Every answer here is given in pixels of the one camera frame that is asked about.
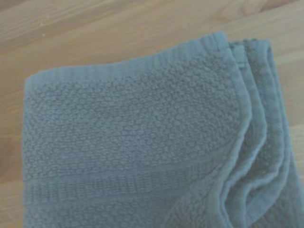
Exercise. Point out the grey terry towel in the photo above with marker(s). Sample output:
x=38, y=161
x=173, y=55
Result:
x=142, y=147

